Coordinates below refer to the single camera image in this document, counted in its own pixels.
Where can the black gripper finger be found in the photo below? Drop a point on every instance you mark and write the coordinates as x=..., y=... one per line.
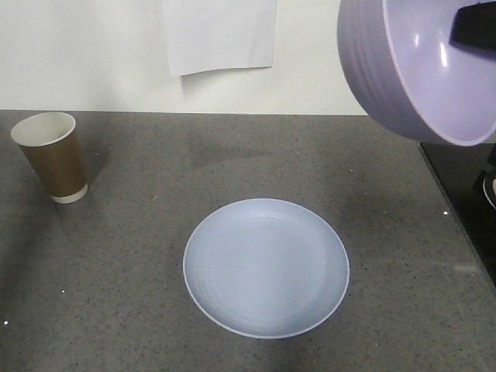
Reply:
x=473, y=28

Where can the purple plastic bowl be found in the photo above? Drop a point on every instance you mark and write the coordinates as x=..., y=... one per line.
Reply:
x=407, y=73

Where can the brown paper cup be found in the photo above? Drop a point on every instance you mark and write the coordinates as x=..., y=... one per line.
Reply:
x=49, y=142

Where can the light blue plate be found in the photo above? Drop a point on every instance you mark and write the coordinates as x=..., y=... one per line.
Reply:
x=266, y=268

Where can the black induction cooktop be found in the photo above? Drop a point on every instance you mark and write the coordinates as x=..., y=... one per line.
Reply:
x=455, y=170

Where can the pot on cooktop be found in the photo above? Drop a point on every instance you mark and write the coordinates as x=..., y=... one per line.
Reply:
x=485, y=182

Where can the white paper sheet on wall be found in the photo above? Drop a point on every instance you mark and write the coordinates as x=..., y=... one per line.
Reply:
x=219, y=35

